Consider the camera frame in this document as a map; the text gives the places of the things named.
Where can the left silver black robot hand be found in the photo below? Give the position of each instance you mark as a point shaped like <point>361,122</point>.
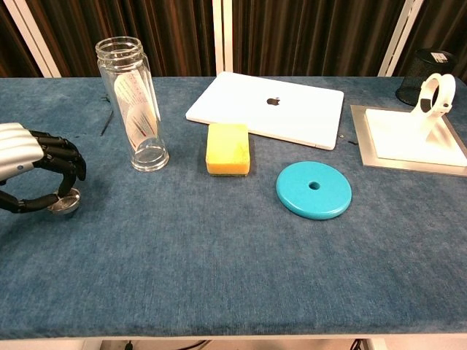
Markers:
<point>18,149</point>

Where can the clear glass jar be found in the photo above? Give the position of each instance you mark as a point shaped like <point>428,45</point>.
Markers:
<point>135,109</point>

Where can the black pleated curtain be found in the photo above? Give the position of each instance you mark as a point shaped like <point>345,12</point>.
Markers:
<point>445,25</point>
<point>164,33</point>
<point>310,36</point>
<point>14,54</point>

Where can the yellow sponge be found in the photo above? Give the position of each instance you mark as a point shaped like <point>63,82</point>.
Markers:
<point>228,149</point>

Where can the blue table cloth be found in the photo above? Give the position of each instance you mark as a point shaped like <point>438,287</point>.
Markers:
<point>219,262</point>

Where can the white closed laptop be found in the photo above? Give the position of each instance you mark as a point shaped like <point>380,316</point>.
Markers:
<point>270,116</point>

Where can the blue disc with hole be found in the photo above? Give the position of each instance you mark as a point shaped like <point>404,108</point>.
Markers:
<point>299,200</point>

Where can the square silver metal plate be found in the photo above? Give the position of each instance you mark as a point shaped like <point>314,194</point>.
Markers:
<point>361,146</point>

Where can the black mesh pen holder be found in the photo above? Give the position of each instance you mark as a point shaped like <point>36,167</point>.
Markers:
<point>412,76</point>

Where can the white frame post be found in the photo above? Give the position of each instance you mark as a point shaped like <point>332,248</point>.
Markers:
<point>222,36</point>
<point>399,36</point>
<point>33,40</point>

